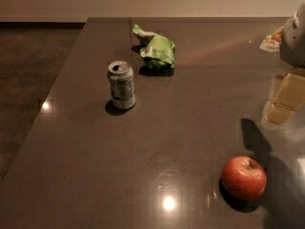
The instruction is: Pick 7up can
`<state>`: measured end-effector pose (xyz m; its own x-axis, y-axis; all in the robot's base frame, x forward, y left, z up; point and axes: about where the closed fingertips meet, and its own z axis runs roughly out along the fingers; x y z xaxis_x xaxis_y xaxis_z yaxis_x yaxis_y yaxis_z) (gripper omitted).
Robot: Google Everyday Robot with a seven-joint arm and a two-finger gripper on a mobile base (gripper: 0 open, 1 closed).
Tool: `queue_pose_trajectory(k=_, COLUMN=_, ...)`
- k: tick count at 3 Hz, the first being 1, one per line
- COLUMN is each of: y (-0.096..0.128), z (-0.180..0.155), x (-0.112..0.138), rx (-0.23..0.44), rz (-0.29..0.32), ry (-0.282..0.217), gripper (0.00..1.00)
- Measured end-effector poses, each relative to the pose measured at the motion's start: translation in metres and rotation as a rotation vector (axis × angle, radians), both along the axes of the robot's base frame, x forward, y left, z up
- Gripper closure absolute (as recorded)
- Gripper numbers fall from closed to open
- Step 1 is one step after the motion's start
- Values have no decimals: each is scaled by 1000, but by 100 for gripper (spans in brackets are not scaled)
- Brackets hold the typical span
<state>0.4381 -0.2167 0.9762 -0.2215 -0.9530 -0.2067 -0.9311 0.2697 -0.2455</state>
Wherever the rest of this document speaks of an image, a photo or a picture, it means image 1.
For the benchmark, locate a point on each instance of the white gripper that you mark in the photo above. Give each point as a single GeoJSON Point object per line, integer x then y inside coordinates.
{"type": "Point", "coordinates": [294, 43]}

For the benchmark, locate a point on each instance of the silver green 7up can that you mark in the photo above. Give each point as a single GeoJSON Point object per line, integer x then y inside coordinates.
{"type": "Point", "coordinates": [120, 75]}

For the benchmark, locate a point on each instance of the yellow white snack packet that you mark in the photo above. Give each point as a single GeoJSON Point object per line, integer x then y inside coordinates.
{"type": "Point", "coordinates": [272, 42]}

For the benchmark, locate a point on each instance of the red apple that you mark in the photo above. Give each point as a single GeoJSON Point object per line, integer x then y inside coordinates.
{"type": "Point", "coordinates": [244, 178]}

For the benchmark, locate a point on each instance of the crumpled green chip bag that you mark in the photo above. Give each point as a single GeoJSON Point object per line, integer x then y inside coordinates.
{"type": "Point", "coordinates": [156, 50]}

